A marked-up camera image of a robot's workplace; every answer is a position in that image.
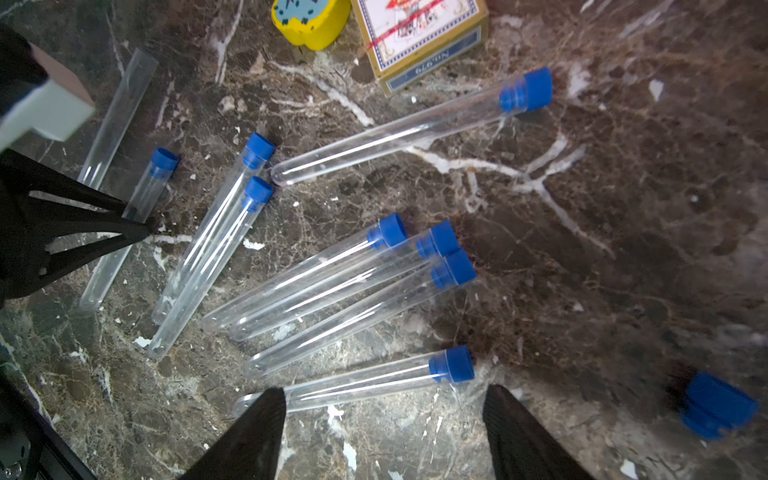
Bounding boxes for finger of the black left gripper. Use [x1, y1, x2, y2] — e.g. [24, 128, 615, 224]
[1, 149, 149, 239]
[1, 230, 149, 300]

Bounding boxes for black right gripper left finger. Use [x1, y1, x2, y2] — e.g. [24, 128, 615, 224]
[181, 388, 287, 480]

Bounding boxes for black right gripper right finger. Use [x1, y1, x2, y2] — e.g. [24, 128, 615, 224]
[482, 384, 593, 480]

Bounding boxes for test tube with blue stopper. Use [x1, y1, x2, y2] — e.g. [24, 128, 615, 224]
[146, 176, 273, 360]
[219, 220, 459, 341]
[243, 249, 477, 378]
[77, 147, 181, 312]
[151, 133, 275, 325]
[202, 213, 407, 333]
[271, 67, 553, 186]
[230, 344, 476, 418]

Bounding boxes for clear test tube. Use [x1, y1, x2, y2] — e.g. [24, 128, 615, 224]
[77, 49, 158, 190]

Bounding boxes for blue stopper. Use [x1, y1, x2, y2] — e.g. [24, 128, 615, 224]
[680, 371, 759, 440]

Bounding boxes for yellow butterfly toy block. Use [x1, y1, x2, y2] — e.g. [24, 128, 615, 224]
[271, 0, 351, 51]

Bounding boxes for playing card box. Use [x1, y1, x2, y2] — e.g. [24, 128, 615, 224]
[352, 0, 489, 94]

